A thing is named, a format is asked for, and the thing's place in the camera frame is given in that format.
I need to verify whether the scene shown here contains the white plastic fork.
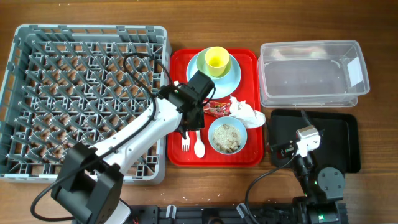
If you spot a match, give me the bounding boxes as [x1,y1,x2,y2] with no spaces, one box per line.
[182,131,190,152]

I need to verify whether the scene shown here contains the white plastic spoon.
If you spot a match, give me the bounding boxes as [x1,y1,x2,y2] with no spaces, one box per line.
[194,130,205,158]

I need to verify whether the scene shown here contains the light blue bowl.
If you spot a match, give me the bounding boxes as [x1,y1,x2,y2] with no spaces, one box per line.
[208,116,248,155]

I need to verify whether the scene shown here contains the white napkin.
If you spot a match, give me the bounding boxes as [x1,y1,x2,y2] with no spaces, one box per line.
[229,96,266,129]

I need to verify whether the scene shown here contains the rice and food scraps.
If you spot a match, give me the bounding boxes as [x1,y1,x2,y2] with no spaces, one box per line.
[212,124,241,154]

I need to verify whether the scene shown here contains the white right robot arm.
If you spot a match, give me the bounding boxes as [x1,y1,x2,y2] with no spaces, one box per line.
[270,141,349,223]

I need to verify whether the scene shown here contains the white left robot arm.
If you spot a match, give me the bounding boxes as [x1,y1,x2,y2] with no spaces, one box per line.
[51,82,215,223]

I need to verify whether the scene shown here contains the grey dishwasher rack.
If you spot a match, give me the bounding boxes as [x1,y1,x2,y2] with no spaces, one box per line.
[1,24,172,183]

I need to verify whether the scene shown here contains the red snack wrapper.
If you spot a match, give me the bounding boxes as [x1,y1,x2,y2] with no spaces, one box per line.
[203,101,231,118]

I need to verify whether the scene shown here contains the green bowl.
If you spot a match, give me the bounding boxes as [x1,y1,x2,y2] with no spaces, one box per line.
[196,48,232,79]

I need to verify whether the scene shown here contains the light blue plate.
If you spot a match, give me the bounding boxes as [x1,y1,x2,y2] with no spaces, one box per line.
[186,53,241,100]

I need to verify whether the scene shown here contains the yellow plastic cup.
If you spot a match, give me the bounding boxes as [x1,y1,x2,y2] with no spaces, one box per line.
[205,46,230,77]

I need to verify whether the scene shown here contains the red plastic tray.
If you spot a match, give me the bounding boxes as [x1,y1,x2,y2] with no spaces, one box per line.
[167,49,264,167]

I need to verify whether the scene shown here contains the black tray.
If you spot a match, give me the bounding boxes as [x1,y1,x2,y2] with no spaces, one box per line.
[268,109,361,174]

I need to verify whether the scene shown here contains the clear plastic bin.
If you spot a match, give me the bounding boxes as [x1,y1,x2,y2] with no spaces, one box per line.
[257,40,370,108]

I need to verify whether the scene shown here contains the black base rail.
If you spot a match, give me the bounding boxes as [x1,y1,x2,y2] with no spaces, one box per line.
[125,203,349,224]

